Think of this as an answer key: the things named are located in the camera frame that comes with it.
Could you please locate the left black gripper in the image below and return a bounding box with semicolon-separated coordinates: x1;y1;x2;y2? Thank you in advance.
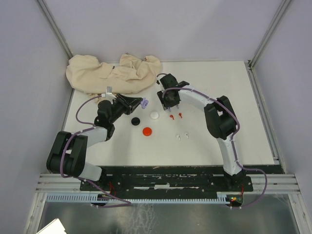
109;93;143;124

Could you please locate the purple earbud charging case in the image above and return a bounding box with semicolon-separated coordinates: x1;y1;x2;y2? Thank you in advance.
140;98;149;109

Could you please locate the black earbud charging case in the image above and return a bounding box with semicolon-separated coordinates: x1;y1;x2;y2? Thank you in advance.
131;117;140;126

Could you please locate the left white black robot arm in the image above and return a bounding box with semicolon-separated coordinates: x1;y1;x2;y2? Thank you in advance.
46;94;148;190

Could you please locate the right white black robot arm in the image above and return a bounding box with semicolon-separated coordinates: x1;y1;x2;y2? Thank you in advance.
156;73;244;191

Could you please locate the white earbud charging case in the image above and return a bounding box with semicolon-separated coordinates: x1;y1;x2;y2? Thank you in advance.
150;112;159;120

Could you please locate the red earbud charging case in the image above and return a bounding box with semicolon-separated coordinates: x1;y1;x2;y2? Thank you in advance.
142;127;153;137

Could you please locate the beige crumpled cloth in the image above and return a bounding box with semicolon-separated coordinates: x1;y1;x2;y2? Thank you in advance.
66;54;161;95

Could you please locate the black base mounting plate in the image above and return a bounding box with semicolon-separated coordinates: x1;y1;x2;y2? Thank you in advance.
80;166;254;199

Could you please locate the white paper sheet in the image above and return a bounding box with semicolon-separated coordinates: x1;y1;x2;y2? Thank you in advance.
37;218;66;234

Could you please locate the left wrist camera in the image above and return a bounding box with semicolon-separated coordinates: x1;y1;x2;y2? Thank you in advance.
101;86;116;99

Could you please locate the right aluminium frame post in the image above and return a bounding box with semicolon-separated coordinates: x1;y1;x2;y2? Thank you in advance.
248;0;295;67

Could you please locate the aluminium frame post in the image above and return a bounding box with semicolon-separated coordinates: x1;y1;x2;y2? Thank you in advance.
35;0;73;59
248;0;295;67

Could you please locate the left aluminium frame post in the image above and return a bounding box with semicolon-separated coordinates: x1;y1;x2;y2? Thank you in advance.
35;0;73;59

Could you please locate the white slotted cable duct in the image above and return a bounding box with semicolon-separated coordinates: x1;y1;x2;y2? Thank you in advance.
46;191;242;203

